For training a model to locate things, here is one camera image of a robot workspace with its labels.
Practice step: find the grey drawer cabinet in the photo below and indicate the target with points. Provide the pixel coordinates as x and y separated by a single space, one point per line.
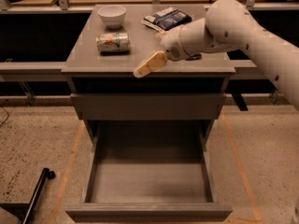
146 82

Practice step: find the grey metal shelf rail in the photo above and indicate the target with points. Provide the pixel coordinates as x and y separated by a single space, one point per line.
31 71

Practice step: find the black chair leg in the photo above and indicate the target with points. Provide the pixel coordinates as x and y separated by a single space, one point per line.
45 174

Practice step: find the closed grey top drawer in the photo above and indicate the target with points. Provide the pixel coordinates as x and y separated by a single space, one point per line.
144 106

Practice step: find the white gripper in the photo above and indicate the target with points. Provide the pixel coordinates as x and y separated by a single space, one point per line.
172 46

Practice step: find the open grey middle drawer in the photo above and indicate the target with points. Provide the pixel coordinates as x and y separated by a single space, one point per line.
149 171

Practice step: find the dark brown snack bar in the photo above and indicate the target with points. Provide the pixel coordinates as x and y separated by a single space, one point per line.
195 57

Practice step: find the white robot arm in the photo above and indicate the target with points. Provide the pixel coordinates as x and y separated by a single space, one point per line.
229 25

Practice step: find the white ceramic bowl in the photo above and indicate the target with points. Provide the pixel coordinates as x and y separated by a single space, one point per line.
112 16

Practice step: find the blue white chip bag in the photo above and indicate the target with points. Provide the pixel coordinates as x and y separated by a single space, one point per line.
166 19

